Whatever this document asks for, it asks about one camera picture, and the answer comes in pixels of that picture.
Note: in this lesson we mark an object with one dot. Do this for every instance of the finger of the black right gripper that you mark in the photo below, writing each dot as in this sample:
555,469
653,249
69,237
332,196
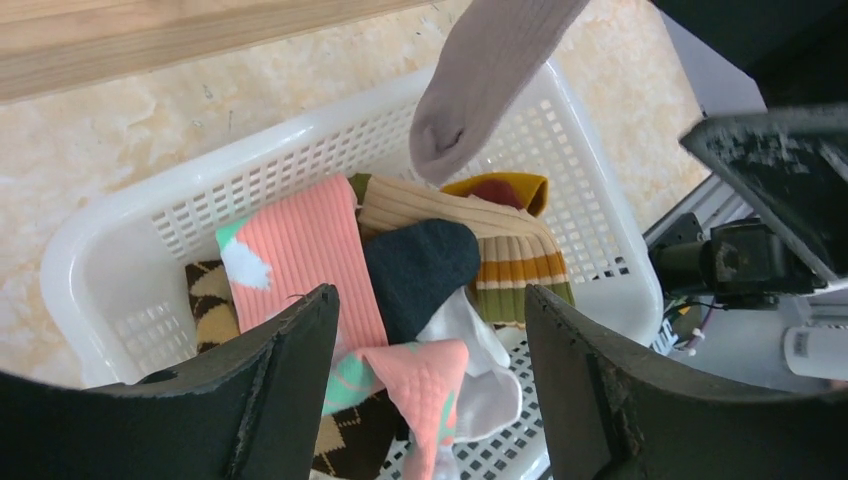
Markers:
790,165

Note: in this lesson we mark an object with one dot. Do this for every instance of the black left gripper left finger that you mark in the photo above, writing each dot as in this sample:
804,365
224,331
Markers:
248,409

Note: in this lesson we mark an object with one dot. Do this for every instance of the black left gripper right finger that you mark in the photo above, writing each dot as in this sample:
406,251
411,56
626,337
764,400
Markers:
614,409

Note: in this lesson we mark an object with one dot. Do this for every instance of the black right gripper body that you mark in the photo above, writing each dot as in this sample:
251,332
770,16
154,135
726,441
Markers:
742,265

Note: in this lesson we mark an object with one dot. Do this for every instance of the white sock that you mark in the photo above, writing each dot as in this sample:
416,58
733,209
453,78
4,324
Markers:
491,396

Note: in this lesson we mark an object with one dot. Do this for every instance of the argyle brown sock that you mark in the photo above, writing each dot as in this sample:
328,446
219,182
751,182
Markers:
350,444

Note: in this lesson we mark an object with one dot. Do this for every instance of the pink sock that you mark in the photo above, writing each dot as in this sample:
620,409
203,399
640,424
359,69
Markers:
310,238

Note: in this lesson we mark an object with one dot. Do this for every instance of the dark blue sock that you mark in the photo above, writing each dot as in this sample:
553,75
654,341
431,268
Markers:
415,269

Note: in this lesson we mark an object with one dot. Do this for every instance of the mustard yellow sock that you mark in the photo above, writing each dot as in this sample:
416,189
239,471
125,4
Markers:
522,191

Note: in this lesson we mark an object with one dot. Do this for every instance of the white perforated plastic basket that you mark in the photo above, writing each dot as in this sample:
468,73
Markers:
113,276

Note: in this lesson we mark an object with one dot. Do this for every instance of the grey ribbed sock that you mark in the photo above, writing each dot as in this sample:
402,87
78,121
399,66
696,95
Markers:
491,53

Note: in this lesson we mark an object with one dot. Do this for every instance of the wooden hanger stand frame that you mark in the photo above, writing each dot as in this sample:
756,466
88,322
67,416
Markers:
49,46

